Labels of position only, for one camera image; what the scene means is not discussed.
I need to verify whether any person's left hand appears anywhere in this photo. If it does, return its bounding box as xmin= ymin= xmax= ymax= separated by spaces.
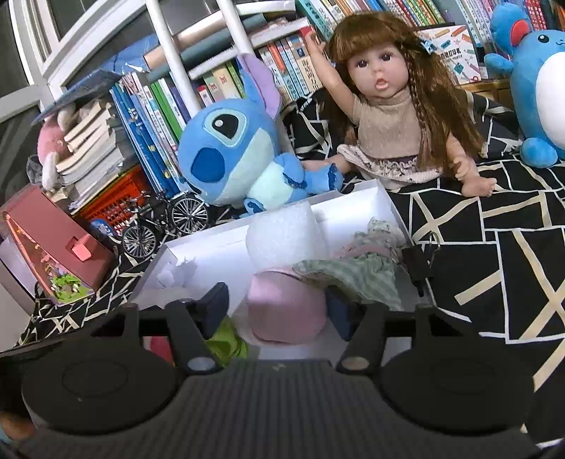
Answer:
xmin=0 ymin=412 xmax=35 ymax=443

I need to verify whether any stack of books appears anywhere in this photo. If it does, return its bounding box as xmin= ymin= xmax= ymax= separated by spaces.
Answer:
xmin=43 ymin=99 xmax=138 ymax=214

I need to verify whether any pink soft cloth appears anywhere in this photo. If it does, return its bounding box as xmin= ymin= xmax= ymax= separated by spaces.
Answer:
xmin=245 ymin=270 xmax=327 ymax=345

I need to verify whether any green striped doll dress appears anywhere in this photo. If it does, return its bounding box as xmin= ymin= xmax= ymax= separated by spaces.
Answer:
xmin=292 ymin=218 xmax=408 ymax=311

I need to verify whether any brown haired baby doll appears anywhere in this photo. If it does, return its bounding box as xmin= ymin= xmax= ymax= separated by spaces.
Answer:
xmin=304 ymin=11 xmax=496 ymax=197

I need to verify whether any black white patterned tablecloth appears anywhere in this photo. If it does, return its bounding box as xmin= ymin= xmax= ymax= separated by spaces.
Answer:
xmin=18 ymin=95 xmax=564 ymax=443

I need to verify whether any pink triangular miniature house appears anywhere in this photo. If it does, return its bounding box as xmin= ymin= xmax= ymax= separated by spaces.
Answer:
xmin=1 ymin=185 xmax=114 ymax=306

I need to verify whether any red plastic basket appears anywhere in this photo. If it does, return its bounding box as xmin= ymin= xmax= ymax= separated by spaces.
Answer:
xmin=73 ymin=165 xmax=151 ymax=231

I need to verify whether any white paper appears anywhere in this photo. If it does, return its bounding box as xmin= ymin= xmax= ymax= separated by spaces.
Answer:
xmin=156 ymin=259 xmax=197 ymax=288

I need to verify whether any white cardboard box tray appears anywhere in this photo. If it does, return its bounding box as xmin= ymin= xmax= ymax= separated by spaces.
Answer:
xmin=131 ymin=181 xmax=418 ymax=362

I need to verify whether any black binder clip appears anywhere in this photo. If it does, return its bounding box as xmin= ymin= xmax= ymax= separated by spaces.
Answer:
xmin=402 ymin=231 xmax=441 ymax=298

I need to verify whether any pink fabric bow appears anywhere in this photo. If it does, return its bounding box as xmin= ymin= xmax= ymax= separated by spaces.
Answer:
xmin=144 ymin=336 xmax=174 ymax=365

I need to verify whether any black miniature bicycle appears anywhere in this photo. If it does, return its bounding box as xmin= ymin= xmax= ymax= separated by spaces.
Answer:
xmin=121 ymin=191 xmax=211 ymax=260

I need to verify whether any blue round plush toy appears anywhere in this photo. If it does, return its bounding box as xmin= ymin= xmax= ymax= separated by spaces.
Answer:
xmin=484 ymin=2 xmax=564 ymax=168

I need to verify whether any green fabric scrunchie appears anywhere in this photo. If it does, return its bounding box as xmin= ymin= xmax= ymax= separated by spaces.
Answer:
xmin=206 ymin=316 xmax=248 ymax=366

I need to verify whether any pink white plush toy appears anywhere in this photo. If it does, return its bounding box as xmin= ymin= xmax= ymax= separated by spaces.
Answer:
xmin=37 ymin=103 xmax=90 ymax=191

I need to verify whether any blue Stitch plush toy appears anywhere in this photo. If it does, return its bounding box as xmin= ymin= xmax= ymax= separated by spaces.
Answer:
xmin=178 ymin=54 xmax=343 ymax=214

